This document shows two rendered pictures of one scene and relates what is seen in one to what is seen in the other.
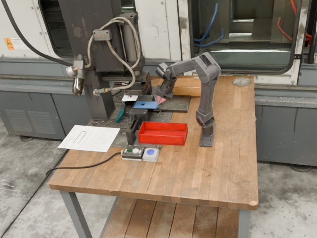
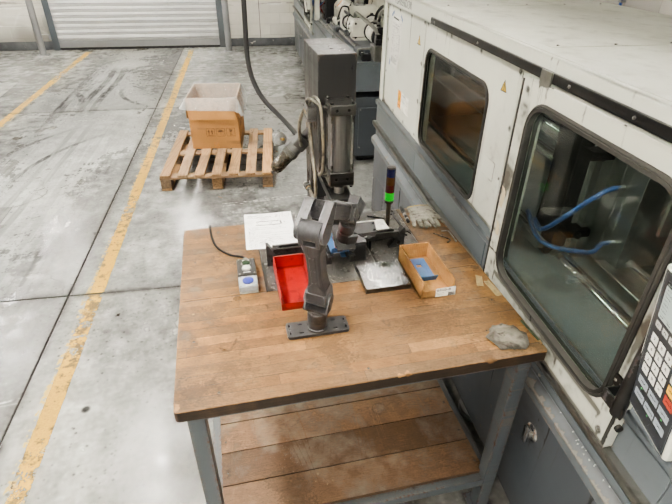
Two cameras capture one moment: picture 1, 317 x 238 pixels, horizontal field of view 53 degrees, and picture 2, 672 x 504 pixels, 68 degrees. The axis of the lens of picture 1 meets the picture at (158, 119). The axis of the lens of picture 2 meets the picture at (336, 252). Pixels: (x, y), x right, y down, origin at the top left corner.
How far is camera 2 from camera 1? 1.52 m
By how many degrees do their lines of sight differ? 49
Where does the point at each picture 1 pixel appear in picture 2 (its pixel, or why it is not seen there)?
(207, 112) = (312, 291)
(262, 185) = not seen: outside the picture
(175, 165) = (237, 312)
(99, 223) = not seen: hidden behind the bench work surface
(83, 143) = (258, 228)
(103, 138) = (272, 239)
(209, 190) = (194, 356)
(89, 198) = not seen: hidden behind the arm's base
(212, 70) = (308, 227)
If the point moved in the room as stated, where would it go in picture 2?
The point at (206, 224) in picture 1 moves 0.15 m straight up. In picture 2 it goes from (302, 457) to (301, 433)
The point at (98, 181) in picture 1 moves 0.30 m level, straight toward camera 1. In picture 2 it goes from (194, 261) to (120, 295)
